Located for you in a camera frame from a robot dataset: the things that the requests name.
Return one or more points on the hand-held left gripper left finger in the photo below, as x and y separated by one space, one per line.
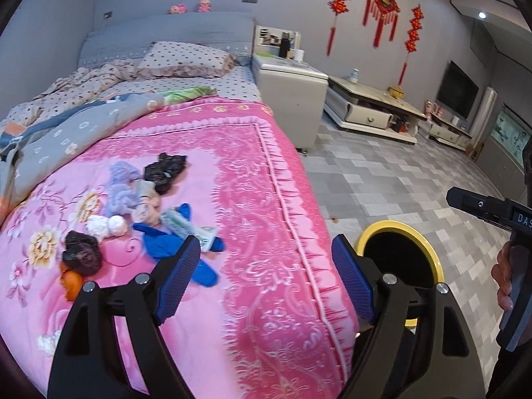
179 276

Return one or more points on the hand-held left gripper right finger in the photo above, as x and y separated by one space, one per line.
353 278

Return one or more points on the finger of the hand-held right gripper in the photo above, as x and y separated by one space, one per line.
474 203

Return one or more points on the blue plastic bag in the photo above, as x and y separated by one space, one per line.
166 246

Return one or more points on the yellow rimmed black trash bin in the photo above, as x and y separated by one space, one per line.
395 225

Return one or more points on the white tissue wad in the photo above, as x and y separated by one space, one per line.
117 224

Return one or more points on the knotted black plastic bag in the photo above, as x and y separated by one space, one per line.
83 253

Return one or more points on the person's right hand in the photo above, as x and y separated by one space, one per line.
503 276

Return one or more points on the fish tank cabinet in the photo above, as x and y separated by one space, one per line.
507 141

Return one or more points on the beige socks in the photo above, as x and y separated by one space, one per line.
146 210

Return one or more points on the cream television stand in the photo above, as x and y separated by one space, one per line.
449 131

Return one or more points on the cream standing air conditioner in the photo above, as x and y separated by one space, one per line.
485 112

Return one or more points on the white rolled sock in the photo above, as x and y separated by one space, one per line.
96 227

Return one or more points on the pink figurine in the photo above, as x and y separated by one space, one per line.
432 109

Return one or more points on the lavender knitted cloth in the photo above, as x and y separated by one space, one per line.
120 191

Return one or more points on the black sock pair upper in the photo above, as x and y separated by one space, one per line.
164 170

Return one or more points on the orange sock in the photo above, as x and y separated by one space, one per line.
70 282

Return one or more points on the pink floral blanket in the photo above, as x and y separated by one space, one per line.
249 174

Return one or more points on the yellow ornament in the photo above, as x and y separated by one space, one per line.
396 92

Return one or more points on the cream coffee table with drawer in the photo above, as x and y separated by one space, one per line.
365 108

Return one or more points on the person's dark clothing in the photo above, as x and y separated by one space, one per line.
513 376

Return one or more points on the white blue cup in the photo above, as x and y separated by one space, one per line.
353 76

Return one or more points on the grey patterned quilt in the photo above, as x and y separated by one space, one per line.
62 133

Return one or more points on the green printed cloth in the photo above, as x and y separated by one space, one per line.
191 91

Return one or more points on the cream nightstand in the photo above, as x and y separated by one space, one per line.
286 91

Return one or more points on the polka dot bed sheet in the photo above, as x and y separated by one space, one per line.
237 83

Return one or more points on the pink polka dot duvet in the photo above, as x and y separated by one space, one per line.
95 77

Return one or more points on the polka dot pillow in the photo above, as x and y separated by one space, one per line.
183 58

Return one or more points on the red diamond knot hanging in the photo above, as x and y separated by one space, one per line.
382 0

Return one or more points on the white tissue roll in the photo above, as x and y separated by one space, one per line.
299 55

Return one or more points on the black bottle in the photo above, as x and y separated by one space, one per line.
283 45

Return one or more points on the grey padded headboard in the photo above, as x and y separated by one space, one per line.
166 29

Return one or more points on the small pink plush toy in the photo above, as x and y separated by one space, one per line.
178 8

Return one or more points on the pink plush doll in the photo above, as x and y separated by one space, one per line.
203 5

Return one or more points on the wall television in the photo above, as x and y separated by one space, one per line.
457 91

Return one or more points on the cream picture frame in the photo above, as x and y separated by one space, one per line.
266 37

